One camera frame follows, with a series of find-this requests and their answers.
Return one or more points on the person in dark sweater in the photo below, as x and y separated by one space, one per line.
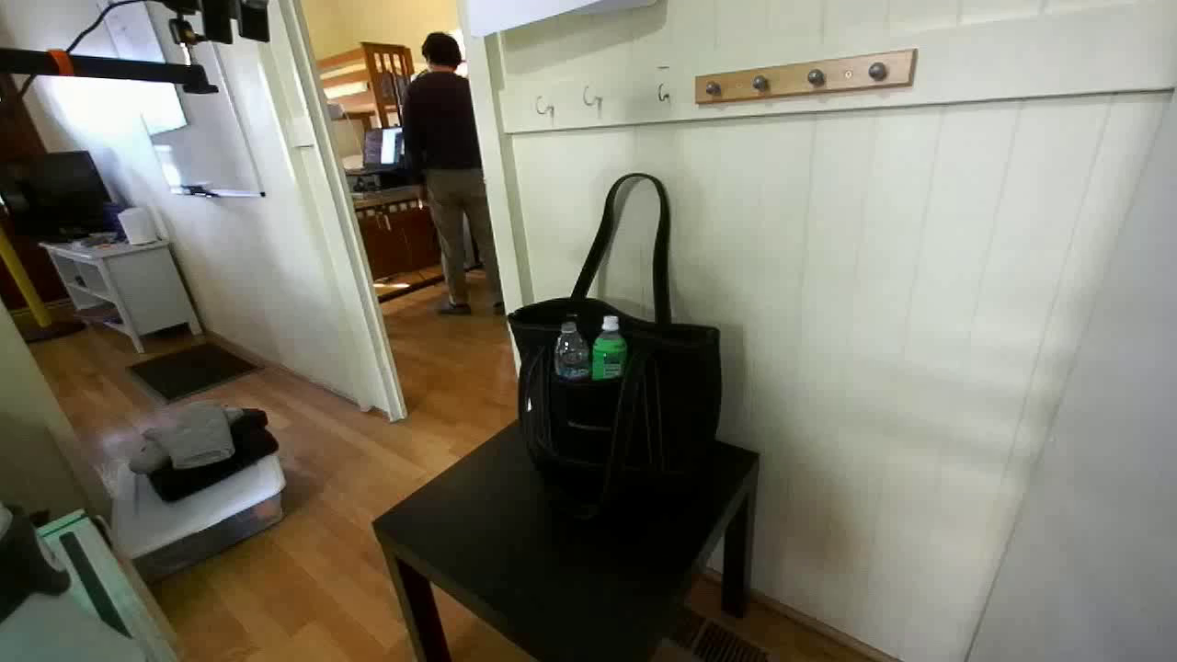
443 133

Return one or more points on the dark door mat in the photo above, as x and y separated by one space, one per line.
191 370

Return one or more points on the black monitor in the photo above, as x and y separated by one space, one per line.
69 193

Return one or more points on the black object on cart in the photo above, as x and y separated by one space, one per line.
23 563

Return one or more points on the wooden shelf furniture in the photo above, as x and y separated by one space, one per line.
371 78

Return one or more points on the white wall hook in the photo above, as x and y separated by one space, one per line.
545 106
594 95
665 88

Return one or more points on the white door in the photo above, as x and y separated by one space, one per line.
296 242

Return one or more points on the green plastic bottle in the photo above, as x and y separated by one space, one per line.
610 353

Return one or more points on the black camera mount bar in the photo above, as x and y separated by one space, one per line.
112 68

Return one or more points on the grey folded cloth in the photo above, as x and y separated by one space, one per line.
198 440

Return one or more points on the black folded cloth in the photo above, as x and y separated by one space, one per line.
241 462

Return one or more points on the brown wooden cabinet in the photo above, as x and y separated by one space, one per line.
399 231

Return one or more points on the black tote bag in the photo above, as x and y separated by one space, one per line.
638 426

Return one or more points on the clear plastic water bottle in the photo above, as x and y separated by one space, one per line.
571 353

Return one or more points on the small white box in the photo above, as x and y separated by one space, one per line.
139 225

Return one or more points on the open laptop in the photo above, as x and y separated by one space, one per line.
392 149

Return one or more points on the white flat box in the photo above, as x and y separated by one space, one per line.
198 518

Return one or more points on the white side table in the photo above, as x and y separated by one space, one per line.
142 289

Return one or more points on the black side table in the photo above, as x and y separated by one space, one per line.
516 551

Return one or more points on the wooden peg rack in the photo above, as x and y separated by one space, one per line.
785 82

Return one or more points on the yellow pole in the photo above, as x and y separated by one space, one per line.
23 275

